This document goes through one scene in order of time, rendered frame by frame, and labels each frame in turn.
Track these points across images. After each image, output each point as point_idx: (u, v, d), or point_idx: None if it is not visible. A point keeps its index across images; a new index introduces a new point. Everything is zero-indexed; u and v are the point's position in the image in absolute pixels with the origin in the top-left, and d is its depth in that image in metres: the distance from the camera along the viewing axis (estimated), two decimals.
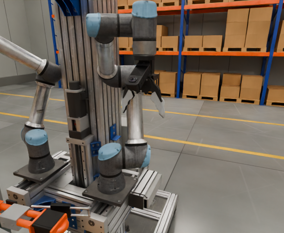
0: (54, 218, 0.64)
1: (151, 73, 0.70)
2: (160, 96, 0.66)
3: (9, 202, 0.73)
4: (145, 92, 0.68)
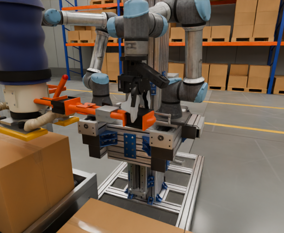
0: (144, 111, 0.70)
1: None
2: (151, 94, 0.74)
3: (104, 104, 0.84)
4: (145, 91, 0.70)
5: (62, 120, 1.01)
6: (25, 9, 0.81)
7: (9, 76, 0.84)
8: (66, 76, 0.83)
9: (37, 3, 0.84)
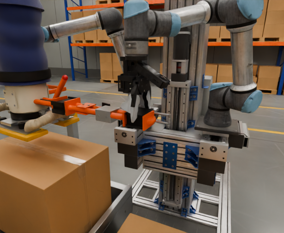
0: (144, 111, 0.70)
1: None
2: (151, 94, 0.74)
3: (104, 104, 0.84)
4: (145, 91, 0.70)
5: (62, 120, 1.01)
6: (24, 10, 0.80)
7: (9, 76, 0.84)
8: (66, 76, 0.83)
9: (36, 5, 0.84)
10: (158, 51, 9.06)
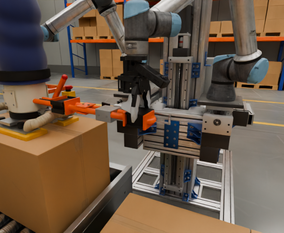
0: (144, 111, 0.70)
1: None
2: (150, 94, 0.74)
3: (104, 104, 0.84)
4: (145, 91, 0.70)
5: (61, 120, 1.00)
6: (23, 9, 0.80)
7: (8, 76, 0.84)
8: (66, 76, 0.82)
9: None
10: (158, 47, 9.01)
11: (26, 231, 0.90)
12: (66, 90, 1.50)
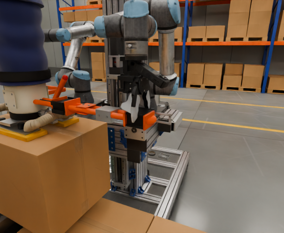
0: (144, 111, 0.70)
1: None
2: (150, 94, 0.74)
3: (104, 104, 0.84)
4: (145, 91, 0.70)
5: (62, 121, 1.00)
6: (24, 10, 0.80)
7: (8, 76, 0.84)
8: (66, 76, 0.82)
9: (36, 0, 0.83)
10: (148, 50, 9.25)
11: None
12: None
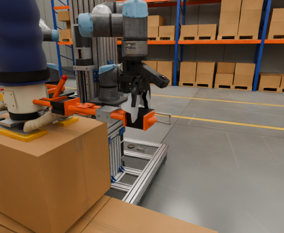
0: (144, 111, 0.70)
1: None
2: (150, 94, 0.74)
3: (104, 104, 0.84)
4: (145, 91, 0.70)
5: (61, 120, 1.00)
6: (22, 9, 0.80)
7: (7, 76, 0.83)
8: (65, 76, 0.82)
9: None
10: None
11: None
12: None
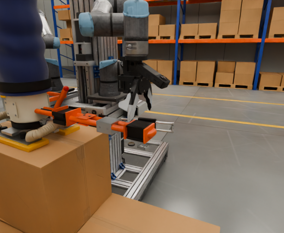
0: (144, 124, 0.71)
1: None
2: (151, 91, 0.74)
3: (101, 116, 0.83)
4: (145, 91, 0.70)
5: (63, 129, 1.01)
6: (25, 21, 0.81)
7: (9, 87, 0.85)
8: (67, 87, 0.83)
9: None
10: None
11: None
12: None
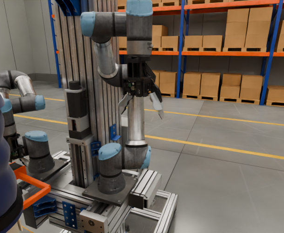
0: None
1: (131, 76, 0.64)
2: None
3: None
4: None
5: None
6: None
7: None
8: None
9: None
10: None
11: None
12: None
